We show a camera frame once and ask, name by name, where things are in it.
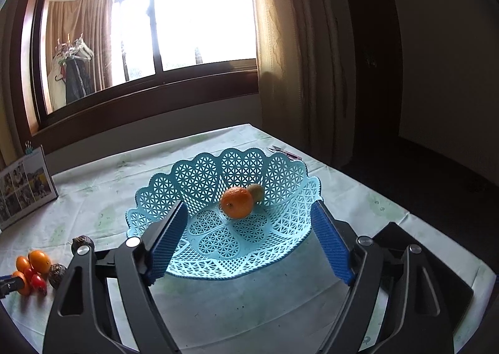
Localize large orange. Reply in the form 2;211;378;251
12;270;31;296

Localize red cherry tomato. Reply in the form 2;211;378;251
31;274;47;296
24;267;36;283

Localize small smooth orange tangerine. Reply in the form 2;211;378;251
28;249;51;275

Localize dark passion fruit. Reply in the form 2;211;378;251
47;264;67;290
71;235;95;254

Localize brown kiwi fruit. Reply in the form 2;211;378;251
246;184;265;204

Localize light blue lattice basket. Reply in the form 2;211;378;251
125;148;322;280

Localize white green patterned tablecloth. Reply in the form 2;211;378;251
1;124;496;353

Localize photo collage board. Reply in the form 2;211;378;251
0;146;58;231

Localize pens on table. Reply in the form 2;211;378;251
267;146;303;161

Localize green binder clip right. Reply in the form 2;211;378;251
25;141;34;155

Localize beige curtain right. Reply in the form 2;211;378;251
253;0;356;168

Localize dark wooden window frame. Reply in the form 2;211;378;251
2;0;258;153

